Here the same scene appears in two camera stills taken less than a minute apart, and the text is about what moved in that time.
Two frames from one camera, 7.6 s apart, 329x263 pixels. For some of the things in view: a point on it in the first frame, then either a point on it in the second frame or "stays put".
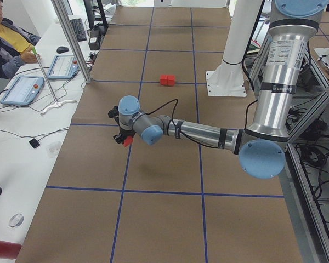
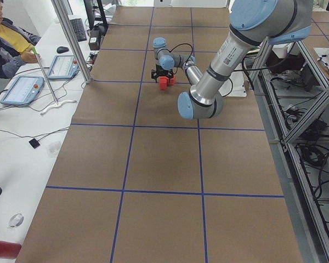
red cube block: (129, 141) -> (163, 82)
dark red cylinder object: (4, 249) stays put
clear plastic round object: (16, 221) stays put
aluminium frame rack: (310, 179) stays put
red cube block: (171, 79) stays put
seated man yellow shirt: (10, 46) stays put
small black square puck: (34, 143) stays put
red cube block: (164, 79) -> (170, 81)
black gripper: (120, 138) -> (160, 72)
